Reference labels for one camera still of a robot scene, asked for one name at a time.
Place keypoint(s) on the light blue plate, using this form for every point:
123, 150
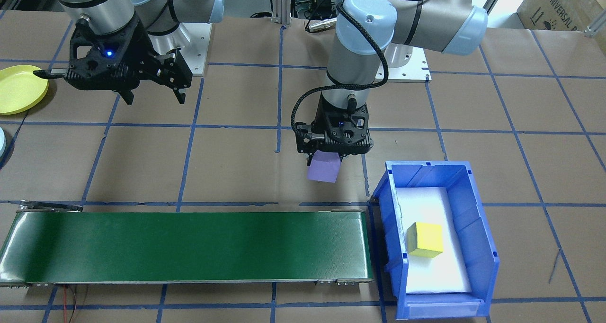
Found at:
2, 143

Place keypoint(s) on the brown cardboard box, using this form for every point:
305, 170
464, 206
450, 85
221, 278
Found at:
558, 5

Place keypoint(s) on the yellow plate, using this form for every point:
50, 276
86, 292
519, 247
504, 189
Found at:
21, 90

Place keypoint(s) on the black power supply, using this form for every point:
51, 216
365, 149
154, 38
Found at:
323, 0

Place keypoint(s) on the blue plastic bin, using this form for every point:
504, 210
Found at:
478, 247

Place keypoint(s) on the yellow foam block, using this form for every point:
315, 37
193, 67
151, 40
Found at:
426, 240

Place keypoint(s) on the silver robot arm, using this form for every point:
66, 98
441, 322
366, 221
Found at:
94, 1
426, 24

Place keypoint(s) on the aluminium profile bar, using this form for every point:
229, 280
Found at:
597, 27

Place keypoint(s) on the white foam pad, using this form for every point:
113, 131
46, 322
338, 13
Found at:
435, 275

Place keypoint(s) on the purple foam block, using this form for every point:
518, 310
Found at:
324, 169

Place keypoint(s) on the green conveyor belt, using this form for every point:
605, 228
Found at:
189, 247

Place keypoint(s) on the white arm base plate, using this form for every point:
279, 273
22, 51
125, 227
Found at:
416, 72
196, 53

